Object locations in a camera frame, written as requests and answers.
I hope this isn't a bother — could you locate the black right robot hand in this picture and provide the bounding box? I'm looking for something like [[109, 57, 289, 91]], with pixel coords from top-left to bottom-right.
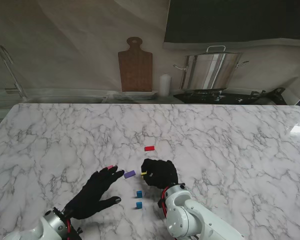
[[140, 158, 179, 190]]

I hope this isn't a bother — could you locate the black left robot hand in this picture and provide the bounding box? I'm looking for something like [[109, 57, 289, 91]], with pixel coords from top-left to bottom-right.
[[63, 164, 125, 221]]

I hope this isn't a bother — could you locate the white candle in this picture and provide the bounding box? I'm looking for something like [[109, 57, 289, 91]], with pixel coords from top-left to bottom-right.
[[158, 73, 172, 97]]

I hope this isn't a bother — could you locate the black gas stove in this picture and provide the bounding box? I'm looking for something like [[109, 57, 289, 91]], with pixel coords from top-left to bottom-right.
[[173, 87, 253, 105]]

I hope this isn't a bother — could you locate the steel sink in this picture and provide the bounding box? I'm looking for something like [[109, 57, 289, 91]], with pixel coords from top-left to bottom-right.
[[0, 88, 108, 104]]

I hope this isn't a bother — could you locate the brown wooden cutting board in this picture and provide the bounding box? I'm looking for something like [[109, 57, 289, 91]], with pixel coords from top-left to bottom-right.
[[117, 36, 154, 93]]

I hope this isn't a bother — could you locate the steel stockpot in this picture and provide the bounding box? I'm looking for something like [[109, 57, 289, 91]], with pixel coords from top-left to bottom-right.
[[174, 44, 250, 91]]

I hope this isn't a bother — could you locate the dark range hood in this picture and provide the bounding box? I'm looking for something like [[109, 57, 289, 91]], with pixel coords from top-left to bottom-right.
[[163, 0, 300, 44]]

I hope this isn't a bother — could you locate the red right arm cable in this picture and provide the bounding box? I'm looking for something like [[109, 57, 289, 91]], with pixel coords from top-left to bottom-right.
[[161, 186, 170, 218]]

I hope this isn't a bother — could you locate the black left wrist camera bracket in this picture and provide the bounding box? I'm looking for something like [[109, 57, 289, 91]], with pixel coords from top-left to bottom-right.
[[70, 226, 83, 240]]

